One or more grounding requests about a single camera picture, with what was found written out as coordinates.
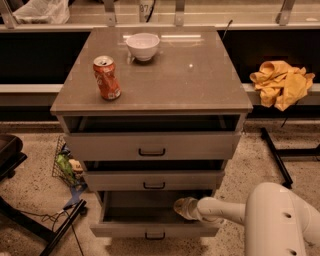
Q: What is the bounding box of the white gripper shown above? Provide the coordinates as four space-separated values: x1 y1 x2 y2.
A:
173 198 201 221

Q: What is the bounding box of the yellow crumpled cloth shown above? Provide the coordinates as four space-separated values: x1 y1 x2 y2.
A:
250 61 315 111

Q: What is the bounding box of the black floor cable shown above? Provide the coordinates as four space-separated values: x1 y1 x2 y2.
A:
16 208 86 256

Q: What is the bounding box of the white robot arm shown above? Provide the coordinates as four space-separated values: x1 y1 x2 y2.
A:
174 182 320 256

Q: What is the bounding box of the blue tape strip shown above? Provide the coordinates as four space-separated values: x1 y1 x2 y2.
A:
63 183 87 210

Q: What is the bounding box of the grey middle drawer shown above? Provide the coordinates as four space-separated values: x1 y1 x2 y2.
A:
84 160 224 191

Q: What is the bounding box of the grey drawer cabinet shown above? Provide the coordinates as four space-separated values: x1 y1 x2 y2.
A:
49 26 254 216

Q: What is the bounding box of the grey top drawer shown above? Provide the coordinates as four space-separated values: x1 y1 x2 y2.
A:
65 115 240 161

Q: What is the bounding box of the wire basket with items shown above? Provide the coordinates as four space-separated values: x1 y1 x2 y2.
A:
52 136 84 187

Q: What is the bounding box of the grey drawer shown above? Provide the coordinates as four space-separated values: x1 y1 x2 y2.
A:
90 190 222 240
84 160 224 191
65 115 240 161

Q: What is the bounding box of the black metal stand left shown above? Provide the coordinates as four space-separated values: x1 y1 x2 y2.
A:
0 197 86 256

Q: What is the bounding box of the black metal stand right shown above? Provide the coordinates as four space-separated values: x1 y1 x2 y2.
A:
260 128 320 189

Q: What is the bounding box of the grey bottom drawer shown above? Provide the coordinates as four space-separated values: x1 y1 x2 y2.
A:
90 190 222 240

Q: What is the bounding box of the black metal stand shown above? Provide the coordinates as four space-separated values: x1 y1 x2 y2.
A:
260 128 320 189
0 197 86 256

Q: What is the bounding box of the white ceramic bowl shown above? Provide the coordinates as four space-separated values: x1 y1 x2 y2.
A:
126 33 160 61

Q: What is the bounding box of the orange soda can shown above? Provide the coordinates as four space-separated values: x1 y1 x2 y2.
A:
93 55 121 100

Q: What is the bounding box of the white plastic bag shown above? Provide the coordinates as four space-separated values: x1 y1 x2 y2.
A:
13 0 70 24

